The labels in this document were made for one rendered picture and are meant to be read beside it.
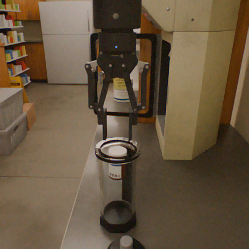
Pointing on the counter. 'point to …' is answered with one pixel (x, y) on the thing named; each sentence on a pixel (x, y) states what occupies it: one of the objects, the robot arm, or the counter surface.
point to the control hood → (161, 12)
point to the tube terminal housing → (197, 75)
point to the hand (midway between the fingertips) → (117, 125)
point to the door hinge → (157, 74)
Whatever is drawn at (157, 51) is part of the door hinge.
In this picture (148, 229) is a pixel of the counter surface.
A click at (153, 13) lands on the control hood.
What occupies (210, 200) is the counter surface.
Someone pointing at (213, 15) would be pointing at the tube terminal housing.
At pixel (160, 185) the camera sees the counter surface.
